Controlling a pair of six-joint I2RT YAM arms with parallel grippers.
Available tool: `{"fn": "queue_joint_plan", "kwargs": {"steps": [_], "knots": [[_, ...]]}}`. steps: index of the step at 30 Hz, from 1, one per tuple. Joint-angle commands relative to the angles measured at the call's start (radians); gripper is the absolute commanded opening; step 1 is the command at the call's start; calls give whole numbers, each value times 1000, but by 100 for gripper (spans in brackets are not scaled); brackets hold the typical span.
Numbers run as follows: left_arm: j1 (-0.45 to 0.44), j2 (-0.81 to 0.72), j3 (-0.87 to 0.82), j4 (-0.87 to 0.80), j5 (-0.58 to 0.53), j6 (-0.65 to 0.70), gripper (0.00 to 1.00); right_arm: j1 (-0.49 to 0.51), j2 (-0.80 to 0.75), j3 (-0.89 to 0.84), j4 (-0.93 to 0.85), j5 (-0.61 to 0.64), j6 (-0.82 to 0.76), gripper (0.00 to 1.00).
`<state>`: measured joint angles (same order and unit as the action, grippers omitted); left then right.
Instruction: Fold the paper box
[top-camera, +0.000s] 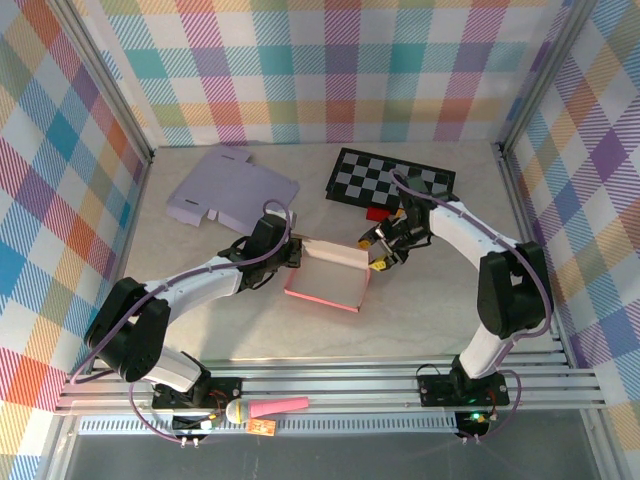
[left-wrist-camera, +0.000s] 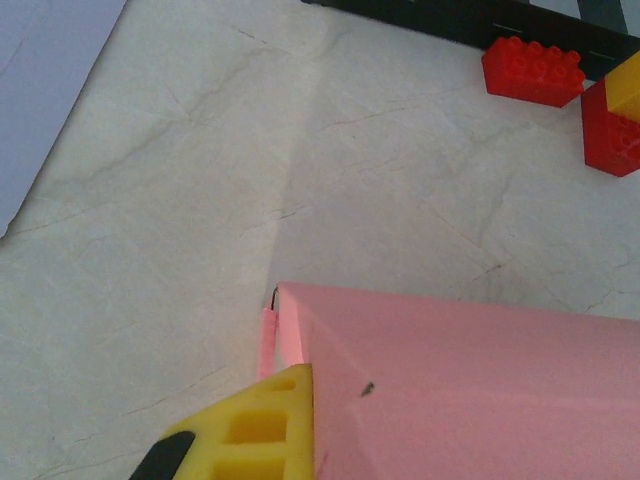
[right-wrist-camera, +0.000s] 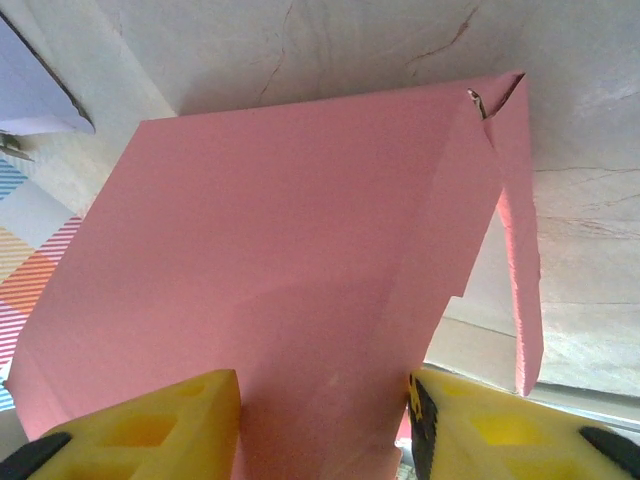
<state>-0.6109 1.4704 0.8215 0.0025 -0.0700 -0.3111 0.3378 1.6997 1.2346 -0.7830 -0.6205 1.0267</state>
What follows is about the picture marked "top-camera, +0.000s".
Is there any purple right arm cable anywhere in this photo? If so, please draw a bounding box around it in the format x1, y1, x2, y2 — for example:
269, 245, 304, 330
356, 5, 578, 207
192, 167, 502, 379
389, 168, 555, 446

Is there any pink toy microphone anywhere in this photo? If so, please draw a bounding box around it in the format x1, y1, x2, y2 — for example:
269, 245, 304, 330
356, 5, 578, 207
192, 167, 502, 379
225, 397, 310, 425

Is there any aluminium corner post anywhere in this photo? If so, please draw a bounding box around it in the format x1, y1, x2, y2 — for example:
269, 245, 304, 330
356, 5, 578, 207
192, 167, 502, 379
49, 0, 157, 164
494, 0, 599, 157

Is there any pink paper box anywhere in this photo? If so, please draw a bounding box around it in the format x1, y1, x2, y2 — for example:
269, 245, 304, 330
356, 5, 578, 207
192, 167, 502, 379
282, 237, 372, 315

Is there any black left controller box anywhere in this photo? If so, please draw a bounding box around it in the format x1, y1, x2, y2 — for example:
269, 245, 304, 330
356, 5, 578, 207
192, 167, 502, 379
172, 414, 221, 435

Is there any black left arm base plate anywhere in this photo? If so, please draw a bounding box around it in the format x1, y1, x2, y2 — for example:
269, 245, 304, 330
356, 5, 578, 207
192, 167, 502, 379
152, 377, 243, 409

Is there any black grey chessboard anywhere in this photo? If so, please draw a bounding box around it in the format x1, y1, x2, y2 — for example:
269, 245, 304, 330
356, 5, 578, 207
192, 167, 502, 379
324, 147, 457, 211

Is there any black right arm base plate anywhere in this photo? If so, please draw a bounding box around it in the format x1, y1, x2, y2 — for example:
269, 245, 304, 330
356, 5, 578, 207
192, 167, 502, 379
417, 372, 511, 407

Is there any black controller box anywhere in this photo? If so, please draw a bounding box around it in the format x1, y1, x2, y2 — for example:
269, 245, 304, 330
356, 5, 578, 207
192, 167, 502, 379
172, 414, 221, 435
455, 410, 492, 437

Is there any aluminium frame rail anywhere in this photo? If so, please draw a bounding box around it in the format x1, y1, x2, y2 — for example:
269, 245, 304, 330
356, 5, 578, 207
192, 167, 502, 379
54, 358, 610, 416

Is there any black right controller box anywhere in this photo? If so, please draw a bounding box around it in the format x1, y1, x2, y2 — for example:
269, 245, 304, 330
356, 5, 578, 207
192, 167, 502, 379
455, 410, 492, 437

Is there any slotted grey cable duct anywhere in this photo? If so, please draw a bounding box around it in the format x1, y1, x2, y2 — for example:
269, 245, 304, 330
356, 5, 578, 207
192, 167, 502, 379
78, 413, 464, 435

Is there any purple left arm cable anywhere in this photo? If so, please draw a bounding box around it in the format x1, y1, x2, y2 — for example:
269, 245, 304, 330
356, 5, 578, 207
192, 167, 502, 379
69, 199, 296, 445

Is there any lilac paper box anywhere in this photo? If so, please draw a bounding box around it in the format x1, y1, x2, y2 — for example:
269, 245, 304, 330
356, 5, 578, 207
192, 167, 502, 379
164, 146, 301, 243

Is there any aluminium side rail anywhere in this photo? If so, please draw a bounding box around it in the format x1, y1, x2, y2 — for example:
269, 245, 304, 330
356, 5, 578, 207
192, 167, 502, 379
85, 149, 157, 375
493, 142, 576, 369

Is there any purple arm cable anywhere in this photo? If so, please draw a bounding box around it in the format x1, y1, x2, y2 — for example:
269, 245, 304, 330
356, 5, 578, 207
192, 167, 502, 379
69, 199, 296, 445
389, 168, 555, 446

